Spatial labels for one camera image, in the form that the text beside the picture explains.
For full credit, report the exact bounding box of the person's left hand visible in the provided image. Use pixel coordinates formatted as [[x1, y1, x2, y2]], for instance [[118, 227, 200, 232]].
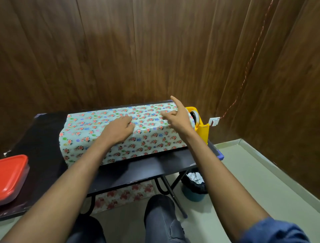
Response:
[[99, 115, 136, 147]]

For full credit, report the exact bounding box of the person's right hand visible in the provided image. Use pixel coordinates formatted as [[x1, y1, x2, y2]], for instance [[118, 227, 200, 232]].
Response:
[[160, 96, 197, 138]]

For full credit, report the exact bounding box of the floral gift-wrapped box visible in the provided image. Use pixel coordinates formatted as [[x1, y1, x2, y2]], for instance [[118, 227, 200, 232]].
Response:
[[59, 101, 196, 168]]

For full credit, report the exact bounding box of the person's left forearm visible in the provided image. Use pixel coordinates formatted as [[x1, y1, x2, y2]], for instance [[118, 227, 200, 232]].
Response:
[[0, 135, 118, 243]]

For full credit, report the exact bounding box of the person's right forearm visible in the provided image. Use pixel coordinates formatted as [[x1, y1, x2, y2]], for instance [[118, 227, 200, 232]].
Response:
[[184, 130, 270, 242]]

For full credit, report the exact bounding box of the clear tape roll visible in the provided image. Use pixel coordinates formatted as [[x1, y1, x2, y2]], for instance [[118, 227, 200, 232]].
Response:
[[189, 110, 200, 130]]

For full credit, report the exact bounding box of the yellow tape dispenser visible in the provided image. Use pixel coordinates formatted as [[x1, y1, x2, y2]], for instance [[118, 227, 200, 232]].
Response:
[[185, 107, 210, 145]]

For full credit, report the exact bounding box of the black folding table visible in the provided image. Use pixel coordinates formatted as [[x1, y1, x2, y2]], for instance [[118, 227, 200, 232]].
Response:
[[0, 100, 225, 221]]

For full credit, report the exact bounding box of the crumpled white paper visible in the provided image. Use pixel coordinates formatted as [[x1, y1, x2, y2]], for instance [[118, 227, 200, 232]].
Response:
[[186, 171, 204, 185]]

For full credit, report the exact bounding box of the floral wrapping paper sheet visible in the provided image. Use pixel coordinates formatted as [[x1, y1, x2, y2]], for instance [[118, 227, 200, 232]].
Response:
[[86, 181, 155, 214]]

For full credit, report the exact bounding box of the blue waste bin black liner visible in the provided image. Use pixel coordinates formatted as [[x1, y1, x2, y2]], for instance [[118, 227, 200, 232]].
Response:
[[180, 171, 208, 202]]

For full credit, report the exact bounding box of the person's right leg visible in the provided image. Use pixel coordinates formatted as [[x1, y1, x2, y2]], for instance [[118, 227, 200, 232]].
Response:
[[144, 194, 191, 243]]

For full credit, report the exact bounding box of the person's leg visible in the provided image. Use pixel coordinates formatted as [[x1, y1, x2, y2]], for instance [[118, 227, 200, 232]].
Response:
[[144, 194, 191, 243], [66, 215, 107, 243]]

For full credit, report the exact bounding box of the person's left leg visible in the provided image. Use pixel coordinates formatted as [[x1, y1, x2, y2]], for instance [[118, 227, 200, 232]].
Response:
[[66, 215, 107, 243]]

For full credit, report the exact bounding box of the clear container with red lid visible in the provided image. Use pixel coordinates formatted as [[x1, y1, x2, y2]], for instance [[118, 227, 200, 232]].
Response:
[[0, 154, 30, 206]]

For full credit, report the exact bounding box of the red white twisted cable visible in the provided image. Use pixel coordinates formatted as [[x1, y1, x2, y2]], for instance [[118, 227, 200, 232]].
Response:
[[219, 0, 274, 119]]

